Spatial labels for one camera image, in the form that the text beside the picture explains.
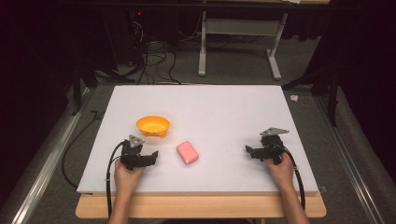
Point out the aluminium floor rail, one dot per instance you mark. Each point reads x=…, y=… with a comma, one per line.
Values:
x=46, y=161
x=348, y=149

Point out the white table board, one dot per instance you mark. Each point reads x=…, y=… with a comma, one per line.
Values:
x=211, y=112

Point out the person's left hand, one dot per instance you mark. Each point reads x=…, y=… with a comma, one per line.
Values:
x=126, y=180

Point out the black metal stand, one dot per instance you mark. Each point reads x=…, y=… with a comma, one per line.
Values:
x=77, y=81
x=331, y=84

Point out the white metal table frame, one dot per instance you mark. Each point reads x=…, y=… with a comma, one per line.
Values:
x=204, y=46

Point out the orange bowl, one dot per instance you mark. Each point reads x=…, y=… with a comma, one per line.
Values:
x=153, y=125

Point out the crumpled white paper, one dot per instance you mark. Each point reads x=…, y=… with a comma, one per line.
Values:
x=294, y=98

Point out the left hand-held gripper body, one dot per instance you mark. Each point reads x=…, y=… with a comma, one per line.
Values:
x=134, y=154

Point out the person's right hand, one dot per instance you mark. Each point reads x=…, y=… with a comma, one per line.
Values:
x=281, y=174

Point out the wooden table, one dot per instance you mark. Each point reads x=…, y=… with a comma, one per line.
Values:
x=202, y=205

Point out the pink sponge block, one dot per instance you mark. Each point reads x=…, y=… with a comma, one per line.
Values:
x=187, y=152

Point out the black computer case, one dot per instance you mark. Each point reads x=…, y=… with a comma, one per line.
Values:
x=137, y=28

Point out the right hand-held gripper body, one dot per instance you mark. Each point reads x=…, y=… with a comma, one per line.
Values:
x=271, y=146

